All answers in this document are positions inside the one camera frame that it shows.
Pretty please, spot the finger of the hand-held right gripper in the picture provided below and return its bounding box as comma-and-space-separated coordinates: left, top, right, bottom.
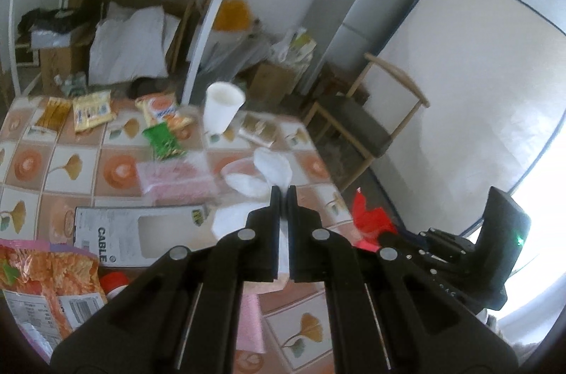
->
377, 227, 477, 269

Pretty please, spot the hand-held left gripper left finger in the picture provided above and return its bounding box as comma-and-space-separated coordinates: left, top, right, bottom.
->
50, 185, 282, 374

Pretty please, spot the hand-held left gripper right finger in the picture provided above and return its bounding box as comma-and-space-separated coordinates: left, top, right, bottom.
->
287, 185, 519, 374

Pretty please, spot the red plastic wrapper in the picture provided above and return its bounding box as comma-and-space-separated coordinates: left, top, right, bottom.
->
351, 188, 399, 251

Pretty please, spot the pink plastic packet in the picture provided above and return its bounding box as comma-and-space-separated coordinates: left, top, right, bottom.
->
136, 157, 217, 207

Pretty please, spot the grey packaging box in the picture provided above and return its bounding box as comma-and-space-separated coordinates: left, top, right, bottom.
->
73, 204, 210, 269

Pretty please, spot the white bottle with red cap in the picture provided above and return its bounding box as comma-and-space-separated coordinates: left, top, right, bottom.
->
99, 272, 131, 299

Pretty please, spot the large orange snack bag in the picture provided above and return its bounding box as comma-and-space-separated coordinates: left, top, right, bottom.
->
0, 239, 107, 361

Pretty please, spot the flat pale packet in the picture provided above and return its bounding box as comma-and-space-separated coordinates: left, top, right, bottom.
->
239, 113, 279, 147

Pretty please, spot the wooden chair with dark seat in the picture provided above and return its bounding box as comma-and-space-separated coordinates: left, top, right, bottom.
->
303, 52, 431, 189

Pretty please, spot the white paper cup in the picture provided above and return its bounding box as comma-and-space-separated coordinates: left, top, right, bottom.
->
202, 81, 246, 135

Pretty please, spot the green snack packet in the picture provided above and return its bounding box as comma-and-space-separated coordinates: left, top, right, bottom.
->
142, 122, 186, 160

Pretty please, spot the white mattress with blue edge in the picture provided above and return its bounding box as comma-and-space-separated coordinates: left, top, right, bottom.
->
360, 0, 566, 242

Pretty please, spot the small dark wooden stool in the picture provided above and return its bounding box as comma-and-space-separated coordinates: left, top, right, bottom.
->
316, 65, 370, 105

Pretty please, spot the brown cardboard box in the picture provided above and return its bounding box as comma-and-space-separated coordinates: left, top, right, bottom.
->
250, 62, 301, 103
39, 25, 96, 94

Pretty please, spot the orange snack packet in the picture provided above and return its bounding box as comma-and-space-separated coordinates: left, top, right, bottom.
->
135, 92, 195, 132

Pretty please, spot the yellow snack packet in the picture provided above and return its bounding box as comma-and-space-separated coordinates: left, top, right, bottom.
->
72, 90, 116, 133

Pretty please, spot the yellow plastic bag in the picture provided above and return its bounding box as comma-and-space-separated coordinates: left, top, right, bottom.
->
215, 0, 253, 32

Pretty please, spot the large white sack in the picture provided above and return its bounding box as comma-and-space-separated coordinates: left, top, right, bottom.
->
88, 5, 180, 85

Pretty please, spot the grey refrigerator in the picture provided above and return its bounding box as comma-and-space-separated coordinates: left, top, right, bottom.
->
294, 0, 426, 96

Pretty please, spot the golden brown sachet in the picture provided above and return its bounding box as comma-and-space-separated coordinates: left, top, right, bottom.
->
34, 97, 72, 133

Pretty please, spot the dark cloth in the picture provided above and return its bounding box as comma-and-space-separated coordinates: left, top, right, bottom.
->
18, 8, 80, 34

